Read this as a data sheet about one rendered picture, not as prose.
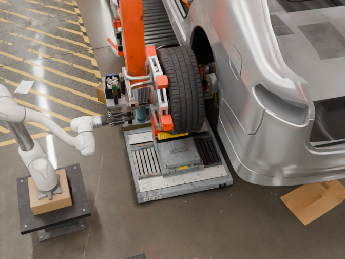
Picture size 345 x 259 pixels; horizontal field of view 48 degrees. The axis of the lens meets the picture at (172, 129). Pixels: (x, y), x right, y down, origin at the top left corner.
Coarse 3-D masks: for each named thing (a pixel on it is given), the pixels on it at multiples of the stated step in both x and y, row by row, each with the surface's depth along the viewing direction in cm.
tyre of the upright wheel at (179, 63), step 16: (176, 48) 284; (176, 64) 270; (192, 64) 271; (176, 80) 267; (192, 80) 268; (176, 96) 266; (192, 96) 269; (176, 112) 270; (192, 112) 274; (176, 128) 281; (192, 128) 287
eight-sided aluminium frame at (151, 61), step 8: (152, 56) 285; (152, 64) 278; (152, 72) 275; (160, 72) 271; (160, 96) 270; (152, 104) 319; (160, 104) 270; (152, 112) 316; (160, 112) 273; (160, 128) 285
